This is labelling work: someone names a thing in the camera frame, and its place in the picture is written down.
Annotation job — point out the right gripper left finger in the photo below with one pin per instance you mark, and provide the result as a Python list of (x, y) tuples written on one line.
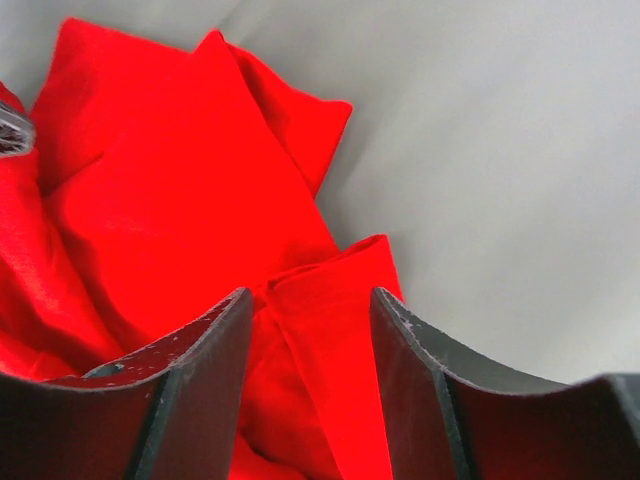
[(166, 411)]

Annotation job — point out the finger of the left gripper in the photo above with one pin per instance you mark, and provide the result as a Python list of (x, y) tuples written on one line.
[(17, 132)]

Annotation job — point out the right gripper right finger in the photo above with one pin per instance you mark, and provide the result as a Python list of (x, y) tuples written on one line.
[(453, 413)]

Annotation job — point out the red t shirt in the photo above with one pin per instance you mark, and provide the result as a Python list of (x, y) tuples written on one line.
[(162, 180)]

